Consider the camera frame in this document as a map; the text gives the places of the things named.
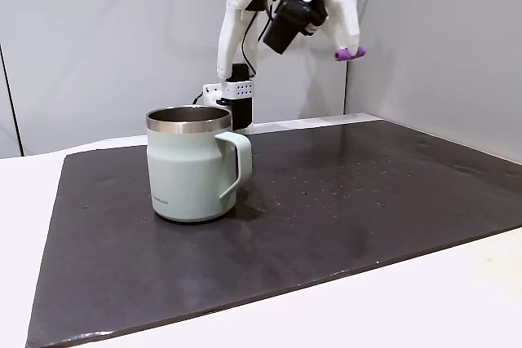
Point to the purple pen grip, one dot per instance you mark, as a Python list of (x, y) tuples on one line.
[(343, 54)]

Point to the pale green steel mug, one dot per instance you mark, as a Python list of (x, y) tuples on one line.
[(183, 173)]

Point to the dark grey mat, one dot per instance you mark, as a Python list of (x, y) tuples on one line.
[(285, 250)]

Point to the black camera box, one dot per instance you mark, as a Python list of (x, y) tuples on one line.
[(287, 22)]

